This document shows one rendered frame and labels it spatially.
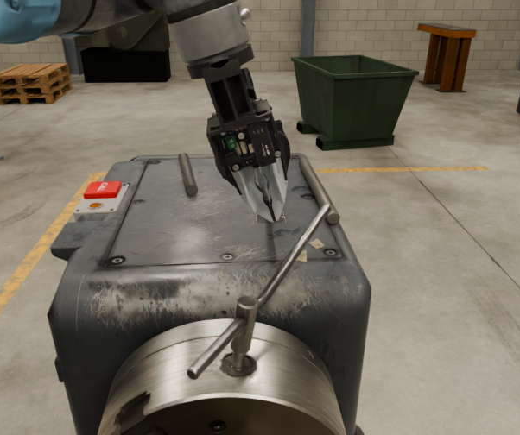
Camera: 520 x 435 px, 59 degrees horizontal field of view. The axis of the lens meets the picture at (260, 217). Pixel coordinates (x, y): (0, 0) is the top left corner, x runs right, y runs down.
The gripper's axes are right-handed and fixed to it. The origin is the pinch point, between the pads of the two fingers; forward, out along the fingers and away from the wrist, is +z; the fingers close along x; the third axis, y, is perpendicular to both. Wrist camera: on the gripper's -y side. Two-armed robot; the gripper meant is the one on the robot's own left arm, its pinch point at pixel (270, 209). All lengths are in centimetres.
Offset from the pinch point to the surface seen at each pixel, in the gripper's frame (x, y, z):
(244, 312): -5.3, 15.1, 3.0
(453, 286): 82, -168, 168
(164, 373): -16.5, 14.0, 8.7
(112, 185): -29.3, -32.1, 0.4
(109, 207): -28.7, -24.1, 1.7
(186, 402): -13.7, 18.7, 9.1
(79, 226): -32.0, -17.1, 0.8
